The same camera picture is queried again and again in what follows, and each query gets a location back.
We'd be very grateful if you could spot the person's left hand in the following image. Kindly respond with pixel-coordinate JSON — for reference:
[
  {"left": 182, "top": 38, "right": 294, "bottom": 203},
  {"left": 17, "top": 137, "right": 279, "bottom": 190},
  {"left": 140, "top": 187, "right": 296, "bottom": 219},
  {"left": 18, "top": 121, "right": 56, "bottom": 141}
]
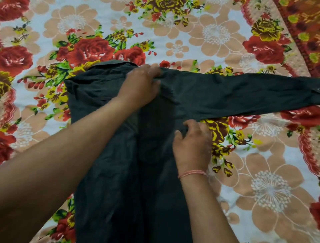
[{"left": 117, "top": 64, "right": 162, "bottom": 109}]

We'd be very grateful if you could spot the person's right hand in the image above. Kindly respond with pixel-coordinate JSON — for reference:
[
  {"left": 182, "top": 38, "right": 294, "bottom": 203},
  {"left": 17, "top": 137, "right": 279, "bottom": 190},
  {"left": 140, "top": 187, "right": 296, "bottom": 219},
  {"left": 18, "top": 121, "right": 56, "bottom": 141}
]
[{"left": 172, "top": 119, "right": 213, "bottom": 177}]

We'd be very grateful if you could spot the dark grey shirt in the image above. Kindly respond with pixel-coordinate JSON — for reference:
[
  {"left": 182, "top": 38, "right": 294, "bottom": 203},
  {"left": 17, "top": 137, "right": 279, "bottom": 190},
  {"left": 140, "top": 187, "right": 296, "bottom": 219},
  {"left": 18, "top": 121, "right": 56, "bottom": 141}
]
[{"left": 64, "top": 60, "right": 320, "bottom": 243}]

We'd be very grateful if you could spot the person's left forearm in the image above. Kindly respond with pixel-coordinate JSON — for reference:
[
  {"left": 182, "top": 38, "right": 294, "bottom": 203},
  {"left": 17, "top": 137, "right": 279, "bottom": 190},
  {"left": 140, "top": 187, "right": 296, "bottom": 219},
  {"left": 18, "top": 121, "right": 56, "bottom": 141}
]
[{"left": 0, "top": 96, "right": 140, "bottom": 243}]

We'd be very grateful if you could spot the person's right forearm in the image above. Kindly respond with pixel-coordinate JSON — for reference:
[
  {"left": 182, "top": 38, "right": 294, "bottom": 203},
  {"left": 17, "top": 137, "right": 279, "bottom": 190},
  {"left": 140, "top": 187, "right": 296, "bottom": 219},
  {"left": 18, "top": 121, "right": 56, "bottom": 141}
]
[{"left": 179, "top": 173, "right": 240, "bottom": 243}]

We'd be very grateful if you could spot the pink thread wristband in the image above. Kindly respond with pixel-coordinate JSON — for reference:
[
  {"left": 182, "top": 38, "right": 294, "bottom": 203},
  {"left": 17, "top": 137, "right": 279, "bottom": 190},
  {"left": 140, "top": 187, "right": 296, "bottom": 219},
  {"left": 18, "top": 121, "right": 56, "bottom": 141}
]
[{"left": 178, "top": 170, "right": 208, "bottom": 179}]

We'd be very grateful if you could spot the floral bed sheet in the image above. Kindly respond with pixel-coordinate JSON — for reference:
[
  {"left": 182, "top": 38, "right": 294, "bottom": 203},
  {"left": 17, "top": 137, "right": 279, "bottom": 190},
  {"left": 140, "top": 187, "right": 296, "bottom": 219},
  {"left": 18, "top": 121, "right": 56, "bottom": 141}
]
[{"left": 0, "top": 0, "right": 320, "bottom": 243}]

